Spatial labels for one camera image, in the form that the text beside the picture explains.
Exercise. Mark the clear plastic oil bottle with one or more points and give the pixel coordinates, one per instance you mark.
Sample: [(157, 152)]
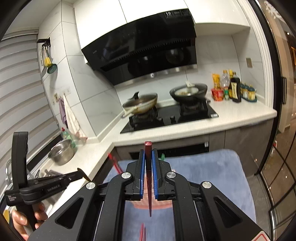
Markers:
[(225, 80)]

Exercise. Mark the small green cap jar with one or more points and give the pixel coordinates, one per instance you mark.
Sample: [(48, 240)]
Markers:
[(226, 94)]

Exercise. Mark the black gas cooktop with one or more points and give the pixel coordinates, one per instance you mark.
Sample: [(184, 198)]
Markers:
[(169, 115)]

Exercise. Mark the beige wok with lid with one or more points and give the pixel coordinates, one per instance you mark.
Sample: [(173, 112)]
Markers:
[(139, 104)]

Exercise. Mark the yellow hanging brush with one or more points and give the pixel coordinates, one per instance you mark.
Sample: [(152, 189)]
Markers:
[(47, 62)]

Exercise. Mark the dark red chopstick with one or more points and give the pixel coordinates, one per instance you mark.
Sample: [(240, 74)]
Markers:
[(148, 165)]

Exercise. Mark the wall utensil hook rack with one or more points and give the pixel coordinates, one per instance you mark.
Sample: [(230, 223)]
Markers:
[(45, 41)]

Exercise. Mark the black frying pan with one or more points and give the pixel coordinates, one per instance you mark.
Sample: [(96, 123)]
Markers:
[(184, 94)]

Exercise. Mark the yellow cap sauce bottle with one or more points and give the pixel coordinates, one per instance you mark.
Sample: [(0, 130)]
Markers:
[(230, 85)]

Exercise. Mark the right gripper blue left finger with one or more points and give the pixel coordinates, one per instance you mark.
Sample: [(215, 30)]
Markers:
[(142, 171)]

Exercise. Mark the purple hanging cloth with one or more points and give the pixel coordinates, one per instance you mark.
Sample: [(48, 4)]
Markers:
[(62, 111)]

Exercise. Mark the dark soy sauce bottle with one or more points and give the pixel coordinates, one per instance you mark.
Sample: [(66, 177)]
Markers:
[(236, 90)]

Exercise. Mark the steel mixing bowl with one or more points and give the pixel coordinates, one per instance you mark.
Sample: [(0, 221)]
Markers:
[(62, 152)]

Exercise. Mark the green dish soap bottle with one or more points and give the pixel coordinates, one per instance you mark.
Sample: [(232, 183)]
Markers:
[(67, 136)]

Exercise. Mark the person's left hand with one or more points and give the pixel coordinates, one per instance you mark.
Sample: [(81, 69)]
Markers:
[(20, 220)]

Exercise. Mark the white hanging towel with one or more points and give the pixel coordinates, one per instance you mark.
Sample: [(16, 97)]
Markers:
[(73, 124)]

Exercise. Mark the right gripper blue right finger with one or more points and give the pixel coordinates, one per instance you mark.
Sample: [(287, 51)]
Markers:
[(155, 174)]

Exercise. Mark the green hanging strainer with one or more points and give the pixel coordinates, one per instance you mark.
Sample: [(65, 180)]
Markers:
[(52, 68)]

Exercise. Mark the pink plastic utensil basket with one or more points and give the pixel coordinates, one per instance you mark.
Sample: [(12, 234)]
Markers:
[(156, 205)]

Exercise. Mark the yellow seasoning packet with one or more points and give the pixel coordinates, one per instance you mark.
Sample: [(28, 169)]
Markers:
[(216, 81)]

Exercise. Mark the black range hood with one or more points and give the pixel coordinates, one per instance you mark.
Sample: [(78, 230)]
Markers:
[(144, 47)]

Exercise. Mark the red instant noodle cup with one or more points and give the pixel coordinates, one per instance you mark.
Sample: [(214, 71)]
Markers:
[(217, 94)]

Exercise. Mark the chrome faucet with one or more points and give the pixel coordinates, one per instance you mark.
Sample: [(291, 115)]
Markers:
[(8, 172)]

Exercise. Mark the blue fuzzy mat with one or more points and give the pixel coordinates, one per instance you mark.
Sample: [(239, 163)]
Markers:
[(201, 190)]

